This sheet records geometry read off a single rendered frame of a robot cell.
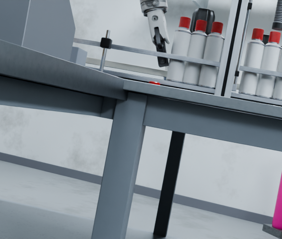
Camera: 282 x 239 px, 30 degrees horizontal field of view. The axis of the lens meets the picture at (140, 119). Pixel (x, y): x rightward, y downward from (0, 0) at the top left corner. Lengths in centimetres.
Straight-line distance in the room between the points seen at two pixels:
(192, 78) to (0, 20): 81
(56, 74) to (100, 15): 443
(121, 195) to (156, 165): 381
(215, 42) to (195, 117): 63
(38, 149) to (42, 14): 442
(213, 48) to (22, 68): 100
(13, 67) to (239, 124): 50
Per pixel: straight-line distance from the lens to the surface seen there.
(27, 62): 70
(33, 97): 82
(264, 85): 162
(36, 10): 95
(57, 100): 88
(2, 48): 65
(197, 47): 163
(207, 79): 161
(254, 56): 162
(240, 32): 149
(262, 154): 464
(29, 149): 540
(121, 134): 103
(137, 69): 169
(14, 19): 94
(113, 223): 105
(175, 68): 162
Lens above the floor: 78
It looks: 1 degrees down
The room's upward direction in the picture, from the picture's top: 10 degrees clockwise
